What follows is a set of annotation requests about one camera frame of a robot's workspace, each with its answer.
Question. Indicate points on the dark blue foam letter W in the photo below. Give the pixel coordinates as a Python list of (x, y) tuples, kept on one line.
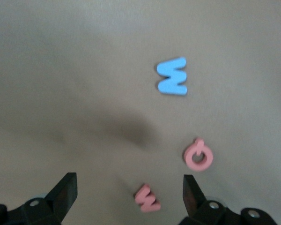
[(171, 78)]

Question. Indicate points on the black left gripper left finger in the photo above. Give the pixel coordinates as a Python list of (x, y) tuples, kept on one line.
[(63, 194)]

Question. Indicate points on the pink foam letter M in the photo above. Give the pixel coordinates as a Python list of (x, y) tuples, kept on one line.
[(147, 199)]

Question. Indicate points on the pink foam letter Q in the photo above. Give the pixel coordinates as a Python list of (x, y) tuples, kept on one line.
[(189, 159)]

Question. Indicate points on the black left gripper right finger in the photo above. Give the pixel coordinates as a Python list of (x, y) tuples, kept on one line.
[(190, 194)]

